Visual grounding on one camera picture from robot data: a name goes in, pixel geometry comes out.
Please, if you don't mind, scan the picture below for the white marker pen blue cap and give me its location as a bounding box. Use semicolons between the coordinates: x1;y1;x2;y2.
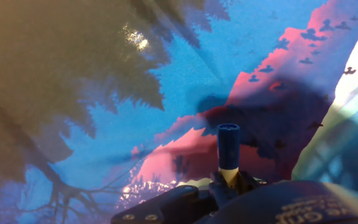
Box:
216;123;241;187

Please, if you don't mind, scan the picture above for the blue landscape printed cloth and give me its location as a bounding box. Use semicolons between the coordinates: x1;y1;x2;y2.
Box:
0;0;358;224

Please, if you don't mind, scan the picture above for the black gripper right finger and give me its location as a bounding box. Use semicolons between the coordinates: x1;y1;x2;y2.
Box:
237;170;269;191

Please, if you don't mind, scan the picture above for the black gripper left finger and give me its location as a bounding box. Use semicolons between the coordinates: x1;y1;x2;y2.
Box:
110;170;239;224

